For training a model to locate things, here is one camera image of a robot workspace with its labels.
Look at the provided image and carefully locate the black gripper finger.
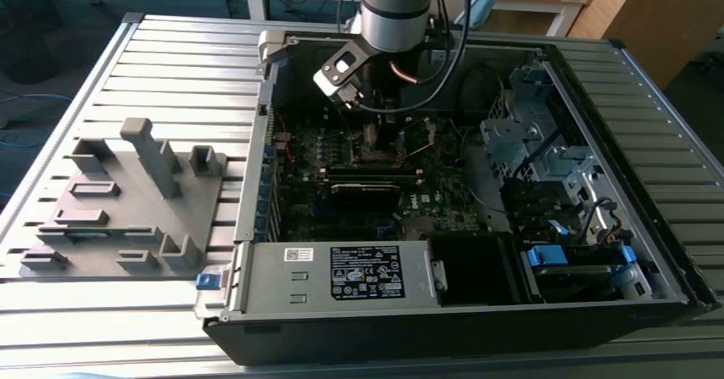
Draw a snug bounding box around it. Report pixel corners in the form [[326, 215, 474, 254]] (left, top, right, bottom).
[[378, 114, 399, 151]]

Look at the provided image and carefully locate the metal socket cover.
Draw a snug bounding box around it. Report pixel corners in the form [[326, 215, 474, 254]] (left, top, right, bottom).
[[395, 117, 438, 159]]

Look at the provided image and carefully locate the black RAM slot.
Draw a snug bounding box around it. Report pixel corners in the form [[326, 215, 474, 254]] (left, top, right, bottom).
[[326, 165, 415, 175], [326, 174, 415, 183]]

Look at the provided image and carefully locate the black graphics card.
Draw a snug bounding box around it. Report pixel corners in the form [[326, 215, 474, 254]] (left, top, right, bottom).
[[329, 182, 405, 217]]

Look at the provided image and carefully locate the green motherboard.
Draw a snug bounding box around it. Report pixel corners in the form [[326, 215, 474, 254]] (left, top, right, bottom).
[[266, 107, 511, 244]]

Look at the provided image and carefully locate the chipset heat sink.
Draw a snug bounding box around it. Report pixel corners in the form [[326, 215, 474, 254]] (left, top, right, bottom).
[[405, 215, 438, 240]]

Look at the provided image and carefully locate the black disk bay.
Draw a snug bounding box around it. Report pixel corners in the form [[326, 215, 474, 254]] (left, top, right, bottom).
[[501, 178, 579, 244]]

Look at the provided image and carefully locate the grey metal drive cage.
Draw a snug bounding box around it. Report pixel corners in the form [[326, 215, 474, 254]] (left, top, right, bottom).
[[506, 52, 610, 210]]

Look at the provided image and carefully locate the blue disk carrier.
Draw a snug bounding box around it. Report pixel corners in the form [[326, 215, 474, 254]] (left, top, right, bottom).
[[523, 242, 641, 304]]

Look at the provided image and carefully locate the grey power supply unit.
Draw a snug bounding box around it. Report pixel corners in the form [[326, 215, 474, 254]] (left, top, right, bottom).
[[226, 239, 453, 315]]

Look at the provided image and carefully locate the grey parts rack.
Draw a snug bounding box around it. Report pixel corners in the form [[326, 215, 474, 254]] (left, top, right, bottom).
[[19, 117, 229, 278]]

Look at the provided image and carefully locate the black hard disk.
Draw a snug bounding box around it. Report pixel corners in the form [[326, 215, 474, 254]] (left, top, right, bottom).
[[534, 264, 618, 303]]

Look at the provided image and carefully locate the black PC case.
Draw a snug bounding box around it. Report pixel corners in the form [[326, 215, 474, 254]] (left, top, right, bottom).
[[191, 29, 723, 367]]

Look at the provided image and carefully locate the green RAM stick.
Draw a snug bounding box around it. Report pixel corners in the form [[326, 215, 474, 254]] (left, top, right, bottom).
[[66, 227, 155, 239]]

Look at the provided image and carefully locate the wooden cabinet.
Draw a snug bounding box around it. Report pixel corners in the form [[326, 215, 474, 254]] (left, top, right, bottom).
[[569, 0, 724, 90]]

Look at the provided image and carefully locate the black office chair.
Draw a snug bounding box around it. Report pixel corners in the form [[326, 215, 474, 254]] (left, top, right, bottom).
[[0, 0, 65, 86]]

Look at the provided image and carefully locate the copper coloured cable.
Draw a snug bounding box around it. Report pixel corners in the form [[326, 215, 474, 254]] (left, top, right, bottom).
[[389, 59, 422, 87]]

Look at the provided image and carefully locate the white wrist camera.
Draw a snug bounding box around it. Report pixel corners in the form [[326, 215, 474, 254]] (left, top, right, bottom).
[[313, 41, 365, 109]]

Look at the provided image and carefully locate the thin grey wire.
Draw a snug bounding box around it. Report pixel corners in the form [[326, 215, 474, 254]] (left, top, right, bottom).
[[467, 179, 511, 217], [450, 119, 477, 149]]

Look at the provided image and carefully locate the silver metal bracket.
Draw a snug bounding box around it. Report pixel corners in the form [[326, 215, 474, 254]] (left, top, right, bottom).
[[479, 118, 541, 156]]

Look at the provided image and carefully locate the grey plastic case handle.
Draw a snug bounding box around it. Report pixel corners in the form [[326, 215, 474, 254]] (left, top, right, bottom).
[[258, 30, 287, 65]]

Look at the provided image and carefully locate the black camera cable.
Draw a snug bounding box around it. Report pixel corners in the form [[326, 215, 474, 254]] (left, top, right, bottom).
[[355, 0, 473, 114]]

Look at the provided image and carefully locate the dark drive cable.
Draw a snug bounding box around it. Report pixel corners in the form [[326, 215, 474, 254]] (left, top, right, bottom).
[[511, 127, 566, 185]]

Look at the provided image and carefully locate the black looped cable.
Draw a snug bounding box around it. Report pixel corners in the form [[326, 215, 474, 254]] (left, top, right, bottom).
[[581, 196, 619, 247]]

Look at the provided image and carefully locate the blue floor cable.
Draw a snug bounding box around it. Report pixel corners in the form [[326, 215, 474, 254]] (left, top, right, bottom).
[[0, 92, 75, 149]]

